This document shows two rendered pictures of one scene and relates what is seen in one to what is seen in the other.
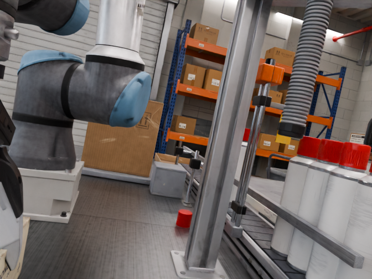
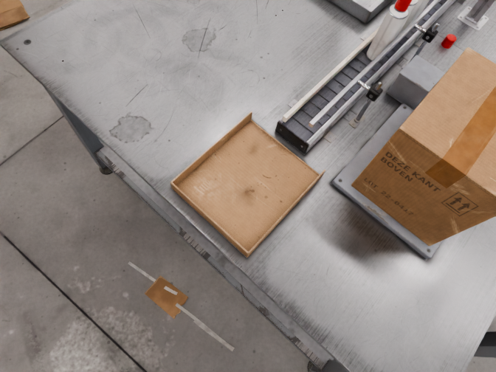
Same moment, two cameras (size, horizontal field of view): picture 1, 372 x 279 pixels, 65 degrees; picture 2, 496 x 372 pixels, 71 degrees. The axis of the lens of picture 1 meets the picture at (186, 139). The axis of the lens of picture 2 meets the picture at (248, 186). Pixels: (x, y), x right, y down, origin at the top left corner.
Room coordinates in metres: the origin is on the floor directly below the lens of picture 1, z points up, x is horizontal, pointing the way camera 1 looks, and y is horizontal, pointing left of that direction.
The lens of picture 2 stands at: (1.82, 0.26, 1.66)
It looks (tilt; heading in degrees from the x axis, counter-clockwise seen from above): 65 degrees down; 224
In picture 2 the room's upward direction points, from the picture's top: 11 degrees clockwise
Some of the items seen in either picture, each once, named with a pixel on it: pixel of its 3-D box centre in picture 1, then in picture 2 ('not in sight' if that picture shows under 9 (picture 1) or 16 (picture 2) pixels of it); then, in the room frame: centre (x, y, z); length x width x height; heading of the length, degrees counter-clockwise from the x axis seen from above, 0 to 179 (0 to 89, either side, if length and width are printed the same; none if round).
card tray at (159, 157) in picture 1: (181, 164); (249, 178); (1.54, 0.00, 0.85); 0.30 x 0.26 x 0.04; 11
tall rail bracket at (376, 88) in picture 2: (181, 161); (361, 98); (1.17, 0.00, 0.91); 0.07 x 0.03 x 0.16; 101
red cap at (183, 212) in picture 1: (184, 218); (449, 40); (0.68, -0.03, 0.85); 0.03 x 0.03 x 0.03
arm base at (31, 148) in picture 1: (40, 140); not in sight; (0.61, 0.30, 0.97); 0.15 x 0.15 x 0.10
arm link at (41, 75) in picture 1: (52, 85); not in sight; (0.62, 0.30, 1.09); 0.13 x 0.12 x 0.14; 84
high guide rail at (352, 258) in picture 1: (217, 169); (419, 18); (0.84, -0.10, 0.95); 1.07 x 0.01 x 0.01; 11
